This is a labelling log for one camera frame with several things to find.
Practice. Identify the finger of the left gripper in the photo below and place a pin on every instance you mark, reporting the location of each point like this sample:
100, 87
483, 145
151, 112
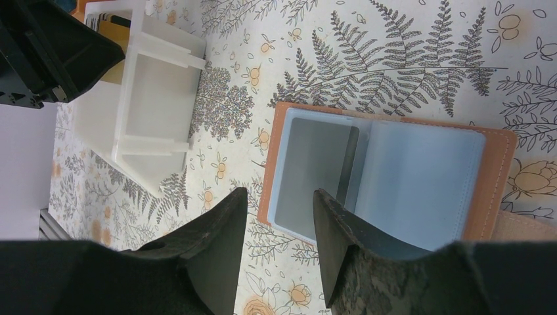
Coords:
49, 56

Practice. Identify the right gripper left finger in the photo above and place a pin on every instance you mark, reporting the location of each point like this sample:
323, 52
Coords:
192, 270

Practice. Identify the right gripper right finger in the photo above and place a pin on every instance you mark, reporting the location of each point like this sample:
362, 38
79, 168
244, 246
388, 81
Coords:
366, 271

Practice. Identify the brown leather card holder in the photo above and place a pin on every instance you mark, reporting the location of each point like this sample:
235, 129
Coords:
426, 183

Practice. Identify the white translucent card box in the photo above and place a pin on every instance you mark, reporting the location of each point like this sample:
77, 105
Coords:
141, 126

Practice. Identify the black credit card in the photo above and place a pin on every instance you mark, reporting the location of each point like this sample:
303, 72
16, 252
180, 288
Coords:
315, 154

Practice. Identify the floral table mat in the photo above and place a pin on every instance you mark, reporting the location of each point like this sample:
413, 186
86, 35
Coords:
480, 63

